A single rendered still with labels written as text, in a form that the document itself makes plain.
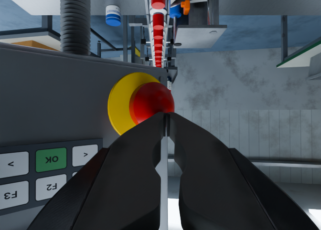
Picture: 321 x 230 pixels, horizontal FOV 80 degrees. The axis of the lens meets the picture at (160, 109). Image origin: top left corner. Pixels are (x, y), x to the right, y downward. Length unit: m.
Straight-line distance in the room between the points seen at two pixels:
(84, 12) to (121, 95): 0.14
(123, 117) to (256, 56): 4.62
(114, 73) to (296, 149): 4.84
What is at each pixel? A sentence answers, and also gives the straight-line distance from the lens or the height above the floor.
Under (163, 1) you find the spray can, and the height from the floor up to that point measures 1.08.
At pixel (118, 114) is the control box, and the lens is 0.16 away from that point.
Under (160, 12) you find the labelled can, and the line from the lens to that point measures 0.61.
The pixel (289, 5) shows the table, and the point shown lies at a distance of 1.20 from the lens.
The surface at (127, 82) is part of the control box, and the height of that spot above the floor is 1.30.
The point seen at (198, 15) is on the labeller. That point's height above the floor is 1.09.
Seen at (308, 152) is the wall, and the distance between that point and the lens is 5.04.
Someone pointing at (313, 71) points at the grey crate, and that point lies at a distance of 2.37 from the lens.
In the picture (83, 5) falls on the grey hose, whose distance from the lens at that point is 0.27.
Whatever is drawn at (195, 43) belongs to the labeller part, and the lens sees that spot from 0.56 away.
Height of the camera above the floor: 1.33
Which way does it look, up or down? 1 degrees down
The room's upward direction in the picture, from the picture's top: 180 degrees clockwise
